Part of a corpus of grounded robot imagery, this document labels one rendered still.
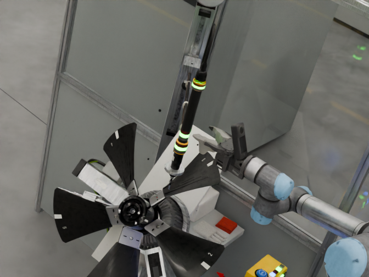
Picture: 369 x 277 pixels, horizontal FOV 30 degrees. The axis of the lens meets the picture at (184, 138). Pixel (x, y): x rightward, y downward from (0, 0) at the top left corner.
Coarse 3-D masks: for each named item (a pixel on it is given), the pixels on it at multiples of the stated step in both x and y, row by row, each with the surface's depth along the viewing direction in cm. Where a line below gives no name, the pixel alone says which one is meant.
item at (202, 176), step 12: (204, 156) 264; (192, 168) 263; (204, 168) 258; (216, 168) 255; (180, 180) 260; (192, 180) 256; (204, 180) 253; (216, 180) 251; (168, 192) 257; (180, 192) 254
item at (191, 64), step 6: (192, 54) 293; (186, 60) 288; (192, 60) 290; (198, 60) 291; (186, 66) 285; (192, 66) 285; (198, 66) 287; (186, 72) 287; (192, 72) 286; (180, 78) 288; (186, 78) 288; (192, 78) 288
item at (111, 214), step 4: (108, 208) 263; (112, 208) 263; (116, 208) 262; (108, 212) 264; (112, 212) 264; (116, 212) 263; (108, 216) 265; (112, 216) 265; (112, 220) 266; (116, 220) 266; (112, 224) 267; (116, 224) 267; (120, 224) 266
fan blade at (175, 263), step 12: (168, 228) 258; (156, 240) 252; (168, 240) 252; (180, 240) 253; (192, 240) 254; (204, 240) 255; (168, 252) 248; (180, 252) 249; (192, 252) 249; (204, 252) 250; (216, 252) 250; (180, 264) 246; (192, 264) 246; (180, 276) 243; (192, 276) 243
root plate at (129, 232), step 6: (126, 228) 259; (126, 234) 259; (132, 234) 260; (138, 234) 261; (120, 240) 258; (126, 240) 259; (132, 240) 260; (138, 240) 261; (132, 246) 260; (138, 246) 261
